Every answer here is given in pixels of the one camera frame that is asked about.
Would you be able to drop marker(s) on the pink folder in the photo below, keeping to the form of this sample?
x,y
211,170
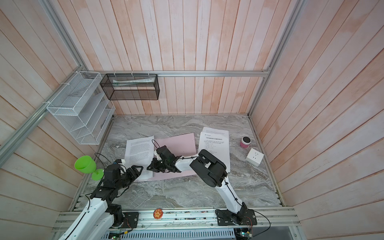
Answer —
x,y
182,145

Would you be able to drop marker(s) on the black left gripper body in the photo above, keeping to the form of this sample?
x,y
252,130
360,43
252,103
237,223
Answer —
x,y
125,180

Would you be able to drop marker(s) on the pink round speaker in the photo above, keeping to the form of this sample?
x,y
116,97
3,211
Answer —
x,y
245,142

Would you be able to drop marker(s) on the printed white paper sheet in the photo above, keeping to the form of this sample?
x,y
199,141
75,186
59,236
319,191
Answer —
x,y
140,152

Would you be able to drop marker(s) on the black wire mesh basket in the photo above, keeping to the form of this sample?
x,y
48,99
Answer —
x,y
118,87

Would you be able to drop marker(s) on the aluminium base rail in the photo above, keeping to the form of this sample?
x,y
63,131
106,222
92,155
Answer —
x,y
206,218

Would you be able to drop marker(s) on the white paper stack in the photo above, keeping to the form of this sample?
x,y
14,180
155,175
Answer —
x,y
217,143

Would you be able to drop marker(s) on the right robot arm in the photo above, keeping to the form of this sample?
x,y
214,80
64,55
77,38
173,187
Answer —
x,y
214,173

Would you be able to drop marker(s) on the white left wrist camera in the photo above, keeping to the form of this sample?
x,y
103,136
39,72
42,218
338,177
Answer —
x,y
120,162

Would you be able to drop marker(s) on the red round badge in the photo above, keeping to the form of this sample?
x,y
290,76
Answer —
x,y
158,214

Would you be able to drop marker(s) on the white wire mesh shelf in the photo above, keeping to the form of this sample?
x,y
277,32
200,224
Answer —
x,y
84,113

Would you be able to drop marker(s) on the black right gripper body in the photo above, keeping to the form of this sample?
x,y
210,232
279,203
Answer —
x,y
165,164

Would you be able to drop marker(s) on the green plastic goblet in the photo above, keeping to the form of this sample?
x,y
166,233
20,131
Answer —
x,y
87,165

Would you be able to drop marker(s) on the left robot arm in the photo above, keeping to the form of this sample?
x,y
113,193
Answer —
x,y
100,213

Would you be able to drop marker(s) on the white power socket cube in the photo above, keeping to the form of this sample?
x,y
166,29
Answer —
x,y
255,157

